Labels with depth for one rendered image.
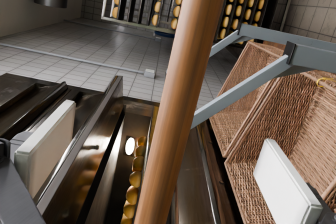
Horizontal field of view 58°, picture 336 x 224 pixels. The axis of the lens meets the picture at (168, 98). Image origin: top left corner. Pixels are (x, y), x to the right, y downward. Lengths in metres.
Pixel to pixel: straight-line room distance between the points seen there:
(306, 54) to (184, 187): 0.69
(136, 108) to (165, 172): 1.60
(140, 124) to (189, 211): 0.95
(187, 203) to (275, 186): 0.90
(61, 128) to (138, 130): 1.73
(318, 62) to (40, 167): 0.60
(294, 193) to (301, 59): 0.52
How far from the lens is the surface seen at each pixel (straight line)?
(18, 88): 1.86
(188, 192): 1.14
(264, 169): 0.21
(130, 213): 1.53
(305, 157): 1.28
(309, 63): 0.68
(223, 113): 1.83
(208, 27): 0.23
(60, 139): 0.19
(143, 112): 1.86
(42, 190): 0.82
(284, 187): 0.19
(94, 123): 1.15
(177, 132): 0.25
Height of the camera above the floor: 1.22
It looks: 4 degrees down
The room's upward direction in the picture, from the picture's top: 79 degrees counter-clockwise
